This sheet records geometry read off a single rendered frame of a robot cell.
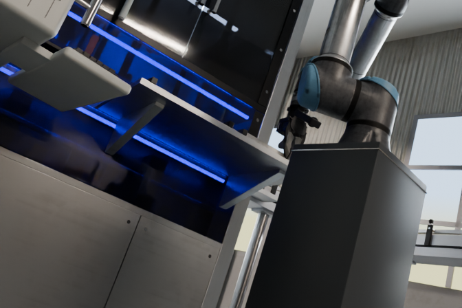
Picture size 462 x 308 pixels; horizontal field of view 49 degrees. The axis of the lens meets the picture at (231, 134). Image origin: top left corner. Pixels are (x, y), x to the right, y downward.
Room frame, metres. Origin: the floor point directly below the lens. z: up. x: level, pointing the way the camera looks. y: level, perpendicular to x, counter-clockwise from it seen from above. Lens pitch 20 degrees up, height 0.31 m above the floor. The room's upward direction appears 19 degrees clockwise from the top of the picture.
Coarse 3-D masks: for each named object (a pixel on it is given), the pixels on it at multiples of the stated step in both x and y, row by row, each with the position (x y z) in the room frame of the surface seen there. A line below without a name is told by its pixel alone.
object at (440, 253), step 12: (432, 228) 2.04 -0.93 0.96; (420, 240) 2.09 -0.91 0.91; (432, 240) 2.04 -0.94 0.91; (444, 240) 1.99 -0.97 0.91; (456, 240) 1.94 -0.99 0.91; (420, 252) 2.08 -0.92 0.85; (432, 252) 2.03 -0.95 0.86; (444, 252) 1.98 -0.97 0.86; (456, 252) 1.93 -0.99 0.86; (432, 264) 2.15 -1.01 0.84; (444, 264) 2.08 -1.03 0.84; (456, 264) 2.01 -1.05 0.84
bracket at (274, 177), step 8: (232, 176) 1.94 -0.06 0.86; (240, 176) 1.89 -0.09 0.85; (248, 176) 1.84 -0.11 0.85; (256, 176) 1.79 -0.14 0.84; (264, 176) 1.74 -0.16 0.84; (272, 176) 1.70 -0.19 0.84; (280, 176) 1.69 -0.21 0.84; (232, 184) 1.92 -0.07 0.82; (240, 184) 1.87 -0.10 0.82; (248, 184) 1.82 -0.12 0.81; (256, 184) 1.77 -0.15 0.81; (264, 184) 1.76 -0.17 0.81; (224, 192) 1.96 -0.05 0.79; (232, 192) 1.91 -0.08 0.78; (240, 192) 1.86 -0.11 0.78; (248, 192) 1.83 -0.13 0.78; (224, 200) 1.94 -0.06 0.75; (232, 200) 1.90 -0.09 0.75; (240, 200) 1.89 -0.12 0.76; (224, 208) 1.97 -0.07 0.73
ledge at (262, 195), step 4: (256, 192) 2.07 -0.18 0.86; (260, 192) 2.05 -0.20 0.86; (264, 192) 2.05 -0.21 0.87; (268, 192) 2.06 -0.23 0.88; (252, 196) 2.15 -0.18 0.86; (256, 196) 2.12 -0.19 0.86; (260, 196) 2.10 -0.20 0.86; (264, 196) 2.08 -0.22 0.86; (268, 196) 2.07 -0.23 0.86; (272, 196) 2.07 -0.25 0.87; (276, 196) 2.08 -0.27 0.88; (260, 200) 2.17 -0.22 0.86; (264, 200) 2.15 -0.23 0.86; (268, 200) 2.12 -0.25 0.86; (272, 200) 2.10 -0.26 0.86; (276, 200) 2.09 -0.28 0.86
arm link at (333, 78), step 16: (336, 0) 1.20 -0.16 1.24; (352, 0) 1.17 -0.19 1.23; (368, 0) 1.22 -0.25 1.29; (336, 16) 1.18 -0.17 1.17; (352, 16) 1.17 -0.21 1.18; (336, 32) 1.17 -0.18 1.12; (352, 32) 1.17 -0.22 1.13; (336, 48) 1.17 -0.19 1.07; (352, 48) 1.18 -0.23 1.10; (320, 64) 1.16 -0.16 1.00; (336, 64) 1.15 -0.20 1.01; (304, 80) 1.18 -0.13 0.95; (320, 80) 1.15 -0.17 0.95; (336, 80) 1.15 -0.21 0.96; (352, 80) 1.15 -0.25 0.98; (304, 96) 1.18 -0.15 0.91; (320, 96) 1.16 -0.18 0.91; (336, 96) 1.15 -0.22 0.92; (352, 96) 1.15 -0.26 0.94; (320, 112) 1.21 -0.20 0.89; (336, 112) 1.18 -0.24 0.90
